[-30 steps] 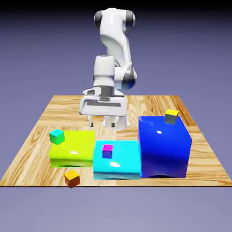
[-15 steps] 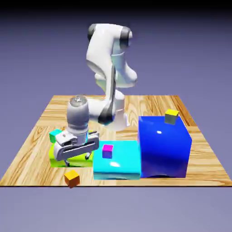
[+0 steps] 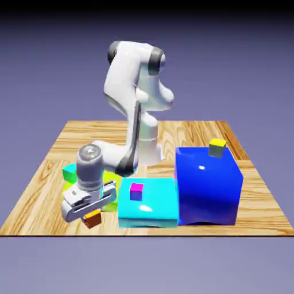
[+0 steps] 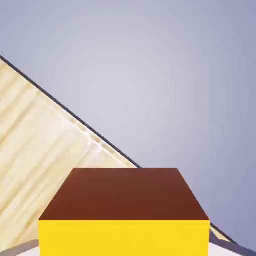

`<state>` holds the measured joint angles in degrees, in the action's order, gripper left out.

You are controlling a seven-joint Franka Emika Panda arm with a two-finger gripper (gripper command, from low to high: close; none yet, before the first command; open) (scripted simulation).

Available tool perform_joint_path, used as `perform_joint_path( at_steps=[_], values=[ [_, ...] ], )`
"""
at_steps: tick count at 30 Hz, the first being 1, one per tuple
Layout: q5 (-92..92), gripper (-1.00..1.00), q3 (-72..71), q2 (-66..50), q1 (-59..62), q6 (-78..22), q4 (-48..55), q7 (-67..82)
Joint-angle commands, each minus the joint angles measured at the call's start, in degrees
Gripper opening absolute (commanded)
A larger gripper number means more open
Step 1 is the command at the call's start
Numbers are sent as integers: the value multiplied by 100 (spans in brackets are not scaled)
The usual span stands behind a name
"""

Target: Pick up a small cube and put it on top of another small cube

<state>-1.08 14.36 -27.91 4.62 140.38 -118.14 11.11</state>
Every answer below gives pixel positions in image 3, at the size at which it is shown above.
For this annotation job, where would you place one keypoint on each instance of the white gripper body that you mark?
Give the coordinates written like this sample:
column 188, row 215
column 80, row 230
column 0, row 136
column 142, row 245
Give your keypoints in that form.
column 91, row 205

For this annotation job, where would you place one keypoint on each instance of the small orange cube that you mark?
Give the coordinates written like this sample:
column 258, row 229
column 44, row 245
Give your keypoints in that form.
column 92, row 219

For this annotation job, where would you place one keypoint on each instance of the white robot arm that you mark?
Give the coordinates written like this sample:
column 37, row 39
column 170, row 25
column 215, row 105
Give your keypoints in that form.
column 124, row 75

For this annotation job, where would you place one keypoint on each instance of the small green cube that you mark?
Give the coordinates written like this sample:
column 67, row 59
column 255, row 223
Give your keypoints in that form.
column 69, row 174

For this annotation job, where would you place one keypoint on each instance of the small magenta cube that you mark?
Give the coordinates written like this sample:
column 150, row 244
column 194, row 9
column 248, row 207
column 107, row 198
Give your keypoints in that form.
column 136, row 191

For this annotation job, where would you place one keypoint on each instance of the small yellow cube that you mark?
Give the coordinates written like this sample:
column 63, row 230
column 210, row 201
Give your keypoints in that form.
column 216, row 148

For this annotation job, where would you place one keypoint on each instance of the large cyan box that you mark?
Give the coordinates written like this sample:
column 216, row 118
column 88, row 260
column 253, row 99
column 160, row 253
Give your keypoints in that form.
column 151, row 202

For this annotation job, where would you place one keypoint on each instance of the large blue box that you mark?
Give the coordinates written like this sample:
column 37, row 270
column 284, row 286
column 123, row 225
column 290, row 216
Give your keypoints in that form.
column 206, row 183

